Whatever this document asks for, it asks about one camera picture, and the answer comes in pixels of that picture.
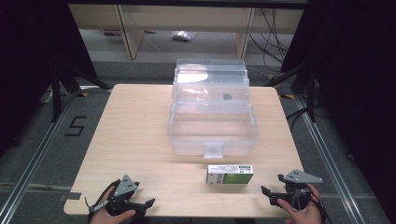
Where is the green and white carton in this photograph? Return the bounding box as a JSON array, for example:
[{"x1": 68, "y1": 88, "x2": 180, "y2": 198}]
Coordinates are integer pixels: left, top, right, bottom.
[{"x1": 205, "y1": 164, "x2": 255, "y2": 186}]

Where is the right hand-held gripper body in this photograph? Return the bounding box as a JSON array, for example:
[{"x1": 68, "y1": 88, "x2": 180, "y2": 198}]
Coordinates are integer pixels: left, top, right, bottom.
[{"x1": 277, "y1": 169, "x2": 324, "y2": 212}]

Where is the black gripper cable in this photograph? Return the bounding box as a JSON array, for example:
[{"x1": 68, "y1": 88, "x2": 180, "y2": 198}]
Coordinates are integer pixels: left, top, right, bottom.
[{"x1": 309, "y1": 191, "x2": 333, "y2": 224}]

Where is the person's left hand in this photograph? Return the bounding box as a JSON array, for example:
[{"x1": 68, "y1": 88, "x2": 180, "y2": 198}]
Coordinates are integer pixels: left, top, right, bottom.
[{"x1": 88, "y1": 186, "x2": 137, "y2": 224}]

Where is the clear plastic bag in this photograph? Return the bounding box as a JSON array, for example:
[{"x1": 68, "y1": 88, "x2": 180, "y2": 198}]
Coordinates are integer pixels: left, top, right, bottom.
[{"x1": 171, "y1": 30, "x2": 196, "y2": 42}]

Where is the metal floor rail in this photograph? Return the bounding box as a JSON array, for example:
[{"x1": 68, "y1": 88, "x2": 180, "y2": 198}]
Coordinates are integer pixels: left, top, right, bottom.
[
  {"x1": 292, "y1": 92, "x2": 367, "y2": 224},
  {"x1": 0, "y1": 89, "x2": 80, "y2": 224}
]

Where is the wooden shelf unit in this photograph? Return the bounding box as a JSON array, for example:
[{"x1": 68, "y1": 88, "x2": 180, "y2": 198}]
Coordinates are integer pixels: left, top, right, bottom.
[{"x1": 68, "y1": 3, "x2": 304, "y2": 61}]

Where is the black curtain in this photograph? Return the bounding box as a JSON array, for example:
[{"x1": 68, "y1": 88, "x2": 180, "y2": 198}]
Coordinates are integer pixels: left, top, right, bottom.
[
  {"x1": 0, "y1": 0, "x2": 98, "y2": 158},
  {"x1": 279, "y1": 0, "x2": 396, "y2": 217}
]

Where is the clear plastic storage box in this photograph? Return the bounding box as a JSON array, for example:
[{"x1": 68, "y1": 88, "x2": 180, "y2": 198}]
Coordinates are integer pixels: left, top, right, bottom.
[{"x1": 166, "y1": 58, "x2": 261, "y2": 160}]

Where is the person's right hand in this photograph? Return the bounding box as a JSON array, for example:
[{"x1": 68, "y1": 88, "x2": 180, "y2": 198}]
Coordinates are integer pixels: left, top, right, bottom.
[{"x1": 276, "y1": 183, "x2": 323, "y2": 224}]

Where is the black metal stand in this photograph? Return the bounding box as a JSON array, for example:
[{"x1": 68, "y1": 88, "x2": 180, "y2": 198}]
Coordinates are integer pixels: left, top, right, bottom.
[
  {"x1": 50, "y1": 63, "x2": 114, "y2": 123},
  {"x1": 263, "y1": 61, "x2": 318, "y2": 123}
]

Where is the black floor cable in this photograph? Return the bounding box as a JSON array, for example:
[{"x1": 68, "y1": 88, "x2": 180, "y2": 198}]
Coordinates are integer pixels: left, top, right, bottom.
[
  {"x1": 260, "y1": 7, "x2": 290, "y2": 53},
  {"x1": 247, "y1": 32, "x2": 284, "y2": 65},
  {"x1": 285, "y1": 105, "x2": 326, "y2": 133}
]

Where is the black cable loop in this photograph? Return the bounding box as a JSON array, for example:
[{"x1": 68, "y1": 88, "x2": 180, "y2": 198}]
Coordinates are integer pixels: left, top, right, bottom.
[{"x1": 84, "y1": 178, "x2": 121, "y2": 216}]

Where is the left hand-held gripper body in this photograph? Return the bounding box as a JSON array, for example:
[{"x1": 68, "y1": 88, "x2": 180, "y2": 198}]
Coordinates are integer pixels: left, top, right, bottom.
[{"x1": 106, "y1": 174, "x2": 140, "y2": 217}]

